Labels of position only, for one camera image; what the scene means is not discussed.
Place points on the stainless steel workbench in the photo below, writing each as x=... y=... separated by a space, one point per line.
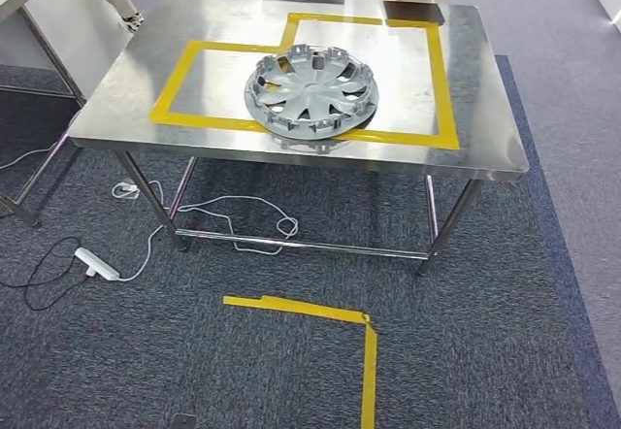
x=485 y=124

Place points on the white power strip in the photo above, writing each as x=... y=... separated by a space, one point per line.
x=96 y=264

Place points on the silver plastic wheel cover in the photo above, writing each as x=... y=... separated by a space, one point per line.
x=310 y=92

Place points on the black robot foot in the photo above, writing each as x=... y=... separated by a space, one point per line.
x=184 y=422

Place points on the white table with black frame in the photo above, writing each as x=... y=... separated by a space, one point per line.
x=72 y=21

